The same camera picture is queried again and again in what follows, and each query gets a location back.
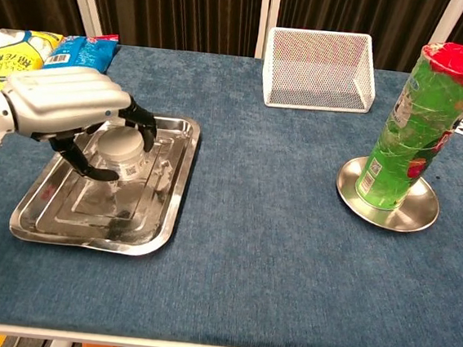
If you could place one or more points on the round stainless steel plate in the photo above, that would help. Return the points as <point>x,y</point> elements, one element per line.
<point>420,212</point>

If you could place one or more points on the white upright frame post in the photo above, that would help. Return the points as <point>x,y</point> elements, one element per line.
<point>268,5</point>

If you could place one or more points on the blue snack bag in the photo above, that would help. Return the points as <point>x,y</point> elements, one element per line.
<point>83,50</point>

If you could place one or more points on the blue table cloth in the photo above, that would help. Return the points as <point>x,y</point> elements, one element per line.
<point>247,265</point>

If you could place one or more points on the yellow snack bag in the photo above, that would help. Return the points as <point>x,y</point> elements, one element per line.
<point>5,57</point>

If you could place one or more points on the green Pringles can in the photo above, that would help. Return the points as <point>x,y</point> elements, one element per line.
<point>407,137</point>

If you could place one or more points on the rectangular stainless steel tray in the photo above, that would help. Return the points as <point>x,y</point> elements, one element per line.
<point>88,217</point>

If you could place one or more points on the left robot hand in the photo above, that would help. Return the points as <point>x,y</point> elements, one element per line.
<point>62,95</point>

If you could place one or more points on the small white cup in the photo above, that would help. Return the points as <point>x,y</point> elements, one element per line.
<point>121,150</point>

